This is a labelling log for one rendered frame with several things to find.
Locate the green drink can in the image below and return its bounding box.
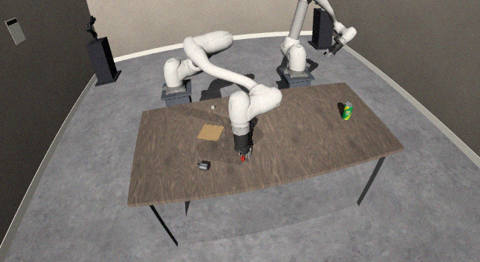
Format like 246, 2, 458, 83
342, 102, 353, 120

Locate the tan square mat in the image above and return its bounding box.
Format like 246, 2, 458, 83
197, 124, 224, 141

